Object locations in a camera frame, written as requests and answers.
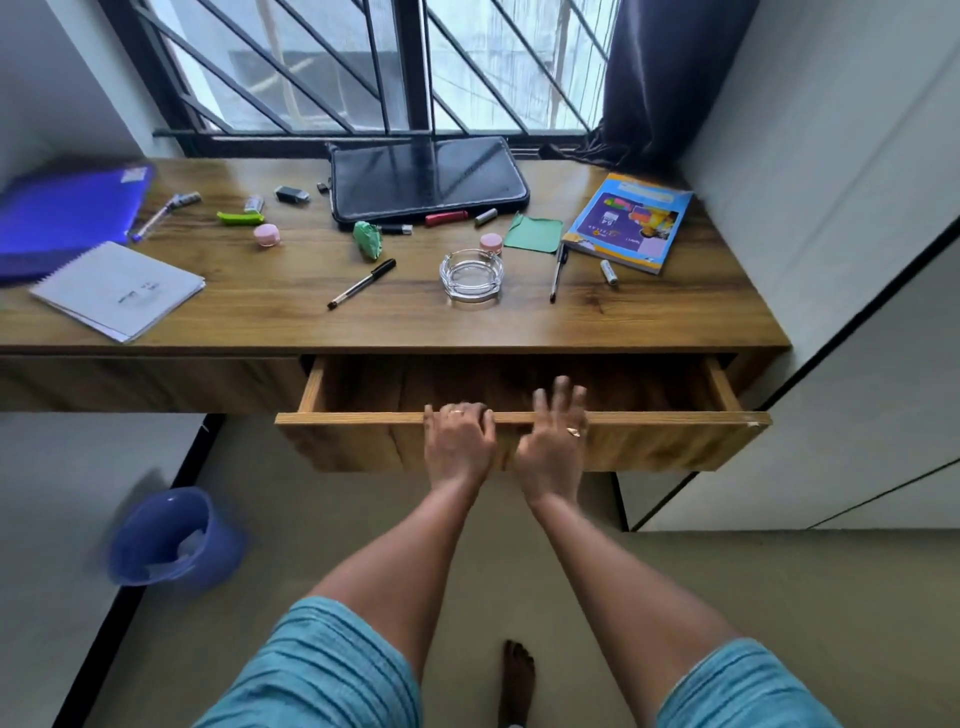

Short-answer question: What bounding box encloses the person's left hand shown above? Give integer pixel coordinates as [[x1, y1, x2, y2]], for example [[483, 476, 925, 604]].
[[423, 402, 497, 490]]

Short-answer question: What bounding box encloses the person's right hand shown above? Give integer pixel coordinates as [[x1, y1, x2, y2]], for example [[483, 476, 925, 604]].
[[512, 376, 590, 506]]

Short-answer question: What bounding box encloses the wooden desk drawer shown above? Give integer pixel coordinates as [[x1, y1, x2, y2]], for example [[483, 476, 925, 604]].
[[275, 354, 772, 474]]

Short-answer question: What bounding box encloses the person's right forearm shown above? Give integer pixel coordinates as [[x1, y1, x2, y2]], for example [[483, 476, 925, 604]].
[[528, 496, 741, 728]]

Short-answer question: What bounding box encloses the person's left forearm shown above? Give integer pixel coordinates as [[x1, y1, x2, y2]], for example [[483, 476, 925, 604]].
[[306, 483, 481, 680]]

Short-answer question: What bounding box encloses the clear glass ashtray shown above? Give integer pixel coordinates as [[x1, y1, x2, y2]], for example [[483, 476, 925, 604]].
[[438, 249, 505, 304]]

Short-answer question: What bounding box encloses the green cleaning cloth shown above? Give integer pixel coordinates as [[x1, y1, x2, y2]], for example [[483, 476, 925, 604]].
[[503, 212, 565, 255]]

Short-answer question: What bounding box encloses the colourful blue notebook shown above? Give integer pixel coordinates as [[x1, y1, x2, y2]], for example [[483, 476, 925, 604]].
[[561, 171, 695, 276]]

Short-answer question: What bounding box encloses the wooden desk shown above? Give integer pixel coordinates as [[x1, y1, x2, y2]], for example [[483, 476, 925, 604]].
[[0, 156, 793, 415]]

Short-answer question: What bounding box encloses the person's bare foot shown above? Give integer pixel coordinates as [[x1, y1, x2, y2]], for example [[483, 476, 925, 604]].
[[498, 639, 538, 728]]

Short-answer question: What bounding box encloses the black laptop sleeve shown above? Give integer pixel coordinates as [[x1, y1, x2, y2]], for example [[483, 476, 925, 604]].
[[326, 135, 532, 231]]

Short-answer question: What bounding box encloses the white wardrobe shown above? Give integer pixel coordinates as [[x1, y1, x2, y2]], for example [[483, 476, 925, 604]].
[[617, 217, 960, 534]]

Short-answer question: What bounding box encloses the teal shirt sleeve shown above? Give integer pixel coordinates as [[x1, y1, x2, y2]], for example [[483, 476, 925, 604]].
[[192, 596, 426, 728], [655, 638, 846, 728]]

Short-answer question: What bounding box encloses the crumpled white paper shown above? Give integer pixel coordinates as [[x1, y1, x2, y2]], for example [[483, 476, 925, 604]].
[[144, 528, 209, 583]]

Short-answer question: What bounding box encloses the dark blue curtain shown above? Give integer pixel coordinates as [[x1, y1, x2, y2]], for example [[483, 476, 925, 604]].
[[538, 0, 760, 172]]

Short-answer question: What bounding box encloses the blue plastic waste bin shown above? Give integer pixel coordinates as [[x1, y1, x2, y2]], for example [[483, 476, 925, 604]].
[[106, 486, 249, 588]]

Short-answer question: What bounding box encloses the black window grille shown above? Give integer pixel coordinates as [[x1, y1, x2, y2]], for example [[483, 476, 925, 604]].
[[97, 0, 624, 161]]

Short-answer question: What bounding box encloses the white spiral notepad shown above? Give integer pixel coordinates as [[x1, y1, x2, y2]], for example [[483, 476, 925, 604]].
[[29, 240, 207, 345]]

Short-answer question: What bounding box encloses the white cabinet with black edge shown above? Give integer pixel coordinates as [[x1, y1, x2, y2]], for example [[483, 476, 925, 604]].
[[0, 412, 226, 728]]

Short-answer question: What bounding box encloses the purple plastic folder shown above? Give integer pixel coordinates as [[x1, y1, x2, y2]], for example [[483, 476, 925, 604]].
[[0, 165, 156, 285]]

